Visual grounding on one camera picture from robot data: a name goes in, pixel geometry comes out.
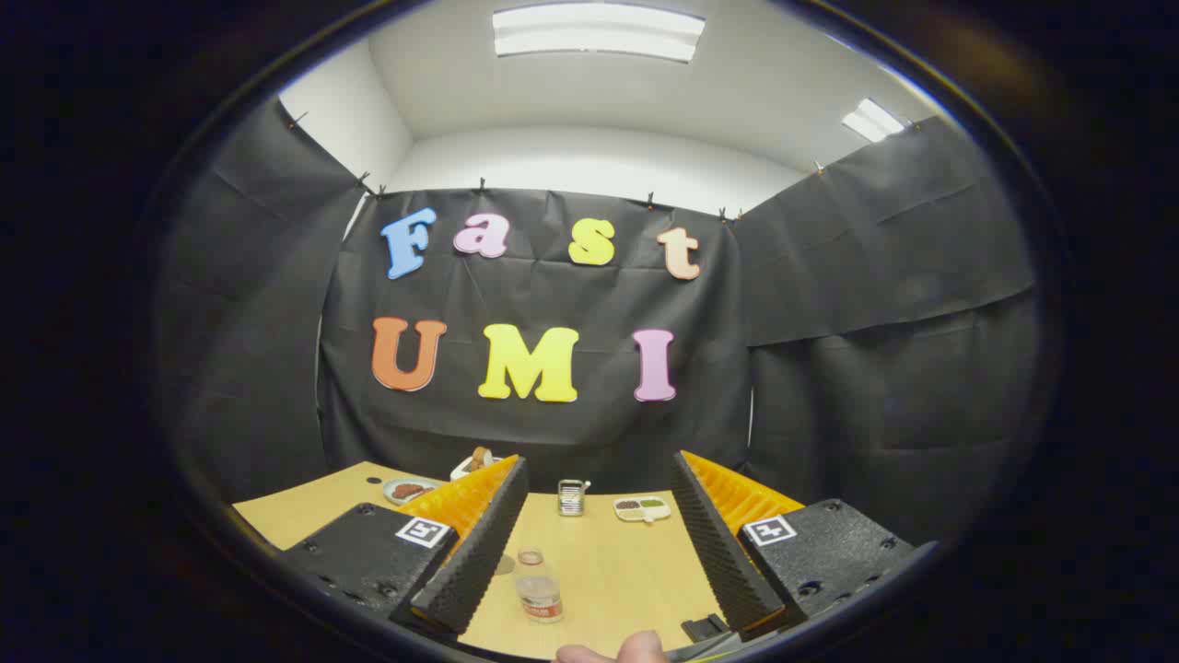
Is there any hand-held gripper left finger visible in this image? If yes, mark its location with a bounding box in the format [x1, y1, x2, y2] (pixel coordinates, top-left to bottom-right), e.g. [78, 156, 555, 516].
[276, 454, 530, 638]

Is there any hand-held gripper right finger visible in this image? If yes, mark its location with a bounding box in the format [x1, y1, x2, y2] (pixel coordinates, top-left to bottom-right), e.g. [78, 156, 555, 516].
[671, 450, 940, 643]

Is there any clear plastic juice bottle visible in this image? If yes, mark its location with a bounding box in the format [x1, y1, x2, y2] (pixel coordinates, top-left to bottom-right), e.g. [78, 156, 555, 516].
[514, 547, 565, 624]

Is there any white divided spice dish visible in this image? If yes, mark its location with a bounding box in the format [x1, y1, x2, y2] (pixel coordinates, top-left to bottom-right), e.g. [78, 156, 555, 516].
[613, 495, 672, 524]

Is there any pale green plate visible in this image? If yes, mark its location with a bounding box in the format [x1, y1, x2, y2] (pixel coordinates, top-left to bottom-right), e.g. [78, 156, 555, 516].
[384, 477, 444, 506]

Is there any wooden table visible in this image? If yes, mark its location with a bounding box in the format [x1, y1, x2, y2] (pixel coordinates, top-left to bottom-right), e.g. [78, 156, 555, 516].
[232, 460, 729, 660]

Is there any small ceiling light panel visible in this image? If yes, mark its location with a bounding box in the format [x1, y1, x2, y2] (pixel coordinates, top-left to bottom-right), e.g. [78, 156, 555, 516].
[840, 98, 909, 145]

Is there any large ceiling light panel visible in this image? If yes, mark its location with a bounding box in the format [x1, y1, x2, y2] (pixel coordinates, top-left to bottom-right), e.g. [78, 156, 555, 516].
[492, 3, 706, 64]

